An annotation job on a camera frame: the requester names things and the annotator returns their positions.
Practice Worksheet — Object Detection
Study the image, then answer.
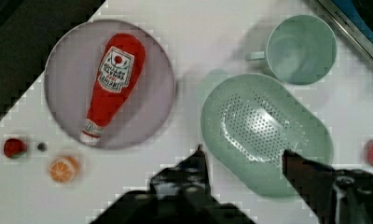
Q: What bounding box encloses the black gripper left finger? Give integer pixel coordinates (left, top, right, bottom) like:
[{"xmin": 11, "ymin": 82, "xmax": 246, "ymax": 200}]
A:
[{"xmin": 149, "ymin": 144, "xmax": 214, "ymax": 209}]

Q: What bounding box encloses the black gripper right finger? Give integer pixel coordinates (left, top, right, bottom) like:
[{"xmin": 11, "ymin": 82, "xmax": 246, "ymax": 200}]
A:
[{"xmin": 282, "ymin": 149, "xmax": 373, "ymax": 224}]

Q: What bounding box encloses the green plastic strainer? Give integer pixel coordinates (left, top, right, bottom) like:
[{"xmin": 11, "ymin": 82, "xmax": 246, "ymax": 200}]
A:
[{"xmin": 200, "ymin": 74, "xmax": 333, "ymax": 198}]

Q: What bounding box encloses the toy orange slice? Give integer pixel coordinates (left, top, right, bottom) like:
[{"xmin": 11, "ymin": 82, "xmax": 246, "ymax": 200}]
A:
[{"xmin": 48, "ymin": 156, "xmax": 79, "ymax": 184}]

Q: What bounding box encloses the red plush ketchup bottle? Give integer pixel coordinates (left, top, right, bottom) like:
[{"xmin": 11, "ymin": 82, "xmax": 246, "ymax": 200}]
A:
[{"xmin": 80, "ymin": 34, "xmax": 146, "ymax": 146}]

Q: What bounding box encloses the green plastic cup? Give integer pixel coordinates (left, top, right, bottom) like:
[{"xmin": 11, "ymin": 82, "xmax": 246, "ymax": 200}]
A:
[{"xmin": 244, "ymin": 15, "xmax": 338, "ymax": 85}]

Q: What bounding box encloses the grey round plate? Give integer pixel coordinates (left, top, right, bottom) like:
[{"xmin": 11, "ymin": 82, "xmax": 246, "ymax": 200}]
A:
[{"xmin": 45, "ymin": 20, "xmax": 176, "ymax": 149}]

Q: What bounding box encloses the black toaster oven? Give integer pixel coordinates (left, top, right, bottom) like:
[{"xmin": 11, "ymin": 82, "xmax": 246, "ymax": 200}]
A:
[{"xmin": 314, "ymin": 0, "xmax": 373, "ymax": 63}]

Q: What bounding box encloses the small red toy fruit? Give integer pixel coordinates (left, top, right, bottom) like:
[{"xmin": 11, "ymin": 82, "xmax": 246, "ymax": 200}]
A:
[{"xmin": 3, "ymin": 138, "xmax": 27, "ymax": 159}]

